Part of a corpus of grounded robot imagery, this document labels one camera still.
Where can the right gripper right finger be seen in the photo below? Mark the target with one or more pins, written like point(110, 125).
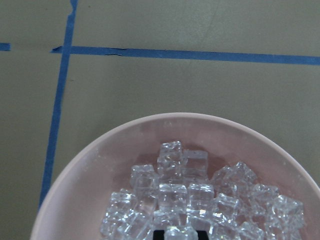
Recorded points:
point(202, 235)

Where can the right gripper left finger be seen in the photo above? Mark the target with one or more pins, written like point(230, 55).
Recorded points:
point(158, 235)

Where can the single clear ice cube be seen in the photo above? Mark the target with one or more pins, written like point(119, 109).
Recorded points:
point(180, 233)

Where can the pile of ice cubes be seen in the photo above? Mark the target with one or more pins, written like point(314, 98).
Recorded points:
point(177, 191)

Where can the pink bowl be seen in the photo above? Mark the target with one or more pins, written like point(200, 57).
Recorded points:
point(75, 204)

